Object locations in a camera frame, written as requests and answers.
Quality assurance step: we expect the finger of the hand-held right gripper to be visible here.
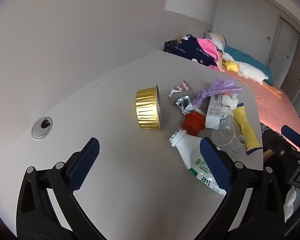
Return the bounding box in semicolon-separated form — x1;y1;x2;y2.
281;124;300;155
262;129;299;165

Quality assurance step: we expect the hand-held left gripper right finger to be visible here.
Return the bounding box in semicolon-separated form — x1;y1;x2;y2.
192;137;288;240

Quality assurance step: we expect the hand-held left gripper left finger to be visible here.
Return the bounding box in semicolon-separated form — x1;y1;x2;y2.
16;137;108;240

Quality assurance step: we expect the white plastic milk bottle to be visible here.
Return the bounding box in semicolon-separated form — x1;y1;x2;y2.
169;127;227;196

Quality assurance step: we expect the white thermometer box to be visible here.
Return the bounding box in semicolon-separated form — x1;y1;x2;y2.
205;94;227;129

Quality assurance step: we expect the white plastic pump dispenser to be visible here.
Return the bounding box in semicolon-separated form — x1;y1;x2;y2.
221;93;240;110

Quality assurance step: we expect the white crumpled cloth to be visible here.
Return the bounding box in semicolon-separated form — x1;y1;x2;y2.
284;187;297;219

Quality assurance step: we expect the bed with pink sheet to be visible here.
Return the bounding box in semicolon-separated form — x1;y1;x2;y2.
221;62;300;153

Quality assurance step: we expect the yellow tube packet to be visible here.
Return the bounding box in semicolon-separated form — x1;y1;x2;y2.
233;102;263;155

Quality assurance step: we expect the clear plastic measuring cup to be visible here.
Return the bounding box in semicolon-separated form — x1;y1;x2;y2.
212;124;235;153

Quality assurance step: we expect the silver foil wrapper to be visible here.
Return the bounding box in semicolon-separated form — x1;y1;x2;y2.
176;95;199;116

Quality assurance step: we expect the white goose plush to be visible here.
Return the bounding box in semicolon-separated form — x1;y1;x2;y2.
222;52;282;100

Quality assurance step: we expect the purple plastic bag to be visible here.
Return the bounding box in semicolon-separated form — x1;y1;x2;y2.
191;77;242;107

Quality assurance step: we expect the gold foil container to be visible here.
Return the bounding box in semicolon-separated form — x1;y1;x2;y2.
135;84;163;132

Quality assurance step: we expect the pink patterned wrapper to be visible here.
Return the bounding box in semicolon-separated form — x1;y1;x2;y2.
168;80;193;105

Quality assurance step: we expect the yellow duck plush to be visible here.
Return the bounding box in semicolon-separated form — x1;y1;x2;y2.
224;60;240;73

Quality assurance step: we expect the white room door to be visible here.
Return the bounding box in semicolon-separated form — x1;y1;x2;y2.
265;15;300;88

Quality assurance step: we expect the pink fleece cloth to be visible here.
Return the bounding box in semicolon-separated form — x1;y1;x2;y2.
197;38;224;67

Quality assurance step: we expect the navy rabbit print blanket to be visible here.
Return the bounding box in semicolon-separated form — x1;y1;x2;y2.
171;35;220;72

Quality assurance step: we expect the checked white yellow pillow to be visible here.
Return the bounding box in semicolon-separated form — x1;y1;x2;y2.
204;32;228;53

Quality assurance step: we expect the grey cable grommet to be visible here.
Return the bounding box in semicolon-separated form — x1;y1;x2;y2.
31;116;53;140

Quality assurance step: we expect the dark wall outlet panel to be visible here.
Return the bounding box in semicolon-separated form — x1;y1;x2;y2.
163;39;177;53

